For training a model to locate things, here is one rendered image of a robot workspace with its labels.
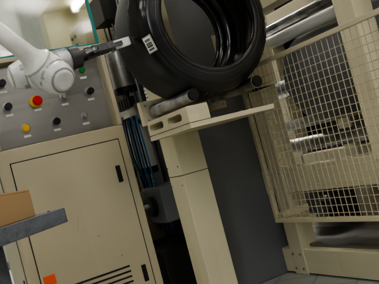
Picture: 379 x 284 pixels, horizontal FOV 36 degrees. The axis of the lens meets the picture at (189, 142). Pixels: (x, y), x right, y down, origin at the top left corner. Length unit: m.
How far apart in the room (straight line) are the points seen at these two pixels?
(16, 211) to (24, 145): 1.01
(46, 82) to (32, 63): 0.07
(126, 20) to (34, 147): 0.69
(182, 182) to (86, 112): 0.53
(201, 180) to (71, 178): 0.54
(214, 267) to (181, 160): 0.46
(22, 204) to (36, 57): 0.47
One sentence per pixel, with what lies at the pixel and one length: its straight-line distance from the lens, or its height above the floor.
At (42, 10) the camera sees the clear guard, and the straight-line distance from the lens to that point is 2.68.
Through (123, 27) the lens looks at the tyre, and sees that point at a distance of 2.19.
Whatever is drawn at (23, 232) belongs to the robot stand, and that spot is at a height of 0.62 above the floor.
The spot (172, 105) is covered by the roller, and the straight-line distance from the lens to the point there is 2.20.
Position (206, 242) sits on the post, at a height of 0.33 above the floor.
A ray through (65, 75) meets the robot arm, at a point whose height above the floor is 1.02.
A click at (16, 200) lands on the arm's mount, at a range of 1.57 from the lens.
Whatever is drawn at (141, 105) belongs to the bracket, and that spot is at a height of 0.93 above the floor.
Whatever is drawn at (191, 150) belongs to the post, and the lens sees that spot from 2.47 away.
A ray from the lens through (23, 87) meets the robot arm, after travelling 1.98.
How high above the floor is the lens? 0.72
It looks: 1 degrees up
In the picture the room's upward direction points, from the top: 15 degrees counter-clockwise
